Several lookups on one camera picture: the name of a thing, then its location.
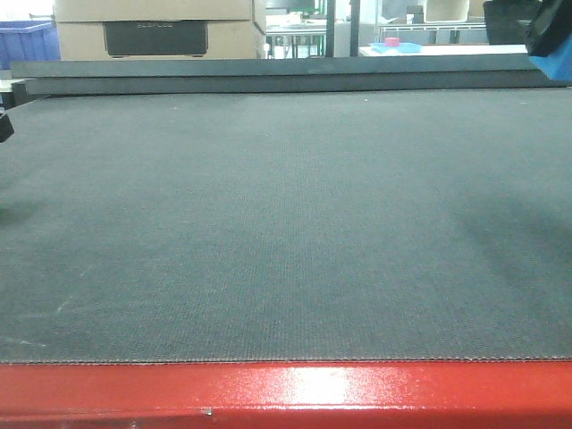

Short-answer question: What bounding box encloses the cardboard box with black print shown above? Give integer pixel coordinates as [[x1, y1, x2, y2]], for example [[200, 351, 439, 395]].
[[55, 0, 265, 61]]

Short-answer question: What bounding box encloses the dark conveyor back rail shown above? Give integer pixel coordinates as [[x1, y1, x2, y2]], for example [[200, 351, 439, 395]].
[[11, 54, 571, 96]]

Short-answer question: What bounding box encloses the red block in tray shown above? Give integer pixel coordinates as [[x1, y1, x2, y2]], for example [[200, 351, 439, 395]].
[[384, 37, 400, 47]]

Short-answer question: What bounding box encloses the black office chair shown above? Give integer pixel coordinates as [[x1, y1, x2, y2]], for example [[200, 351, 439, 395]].
[[484, 0, 540, 45]]

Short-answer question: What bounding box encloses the blue crate in background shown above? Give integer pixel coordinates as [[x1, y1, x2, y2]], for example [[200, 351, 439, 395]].
[[1, 21, 61, 70]]

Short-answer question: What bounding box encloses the blue toy block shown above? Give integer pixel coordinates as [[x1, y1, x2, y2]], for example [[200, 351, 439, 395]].
[[530, 38, 572, 83]]

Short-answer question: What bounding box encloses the dark conveyor belt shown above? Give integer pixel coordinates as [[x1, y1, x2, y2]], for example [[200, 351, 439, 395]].
[[1, 88, 571, 363]]

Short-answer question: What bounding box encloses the blue tray on far table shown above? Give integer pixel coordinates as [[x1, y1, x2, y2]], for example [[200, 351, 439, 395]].
[[369, 42, 423, 55]]

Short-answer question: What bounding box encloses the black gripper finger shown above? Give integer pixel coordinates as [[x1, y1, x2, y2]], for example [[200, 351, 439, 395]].
[[525, 0, 571, 57], [0, 113, 14, 143]]

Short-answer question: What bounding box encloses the red conveyor frame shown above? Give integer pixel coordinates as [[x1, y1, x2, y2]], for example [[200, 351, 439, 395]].
[[1, 361, 571, 428]]

